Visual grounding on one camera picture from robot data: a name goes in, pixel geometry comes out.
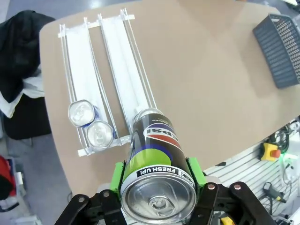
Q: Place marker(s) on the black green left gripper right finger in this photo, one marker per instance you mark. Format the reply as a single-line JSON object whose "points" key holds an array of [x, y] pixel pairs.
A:
{"points": [[199, 173]]}

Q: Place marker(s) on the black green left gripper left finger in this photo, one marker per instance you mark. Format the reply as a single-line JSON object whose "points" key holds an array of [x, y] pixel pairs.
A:
{"points": [[115, 178]]}

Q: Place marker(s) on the black Pepsi can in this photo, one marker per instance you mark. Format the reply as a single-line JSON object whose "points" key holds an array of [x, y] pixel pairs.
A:
{"points": [[154, 150]]}

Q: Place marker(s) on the clear acrylic can dispenser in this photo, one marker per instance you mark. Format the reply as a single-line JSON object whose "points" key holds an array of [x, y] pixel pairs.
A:
{"points": [[79, 58]]}

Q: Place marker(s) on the white slotted base panel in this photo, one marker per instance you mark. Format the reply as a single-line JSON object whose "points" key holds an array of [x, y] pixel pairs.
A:
{"points": [[241, 168]]}

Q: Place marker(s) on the yellow emergency stop button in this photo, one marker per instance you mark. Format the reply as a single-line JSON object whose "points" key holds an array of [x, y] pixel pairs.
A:
{"points": [[268, 150]]}

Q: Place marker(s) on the black yellow handheld controller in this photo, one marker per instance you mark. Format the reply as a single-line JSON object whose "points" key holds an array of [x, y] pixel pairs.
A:
{"points": [[273, 191]]}

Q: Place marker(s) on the black cushion seat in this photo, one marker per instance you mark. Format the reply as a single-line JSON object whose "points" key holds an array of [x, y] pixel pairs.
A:
{"points": [[30, 124]]}

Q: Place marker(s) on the red bag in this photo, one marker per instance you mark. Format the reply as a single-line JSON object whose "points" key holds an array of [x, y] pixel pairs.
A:
{"points": [[3, 168]]}

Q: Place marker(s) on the dark grey plastic basket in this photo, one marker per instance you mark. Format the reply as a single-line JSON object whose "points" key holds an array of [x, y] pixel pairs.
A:
{"points": [[276, 51]]}

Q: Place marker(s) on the black jacket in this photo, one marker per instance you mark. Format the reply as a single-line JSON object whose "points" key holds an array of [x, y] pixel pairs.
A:
{"points": [[18, 47]]}

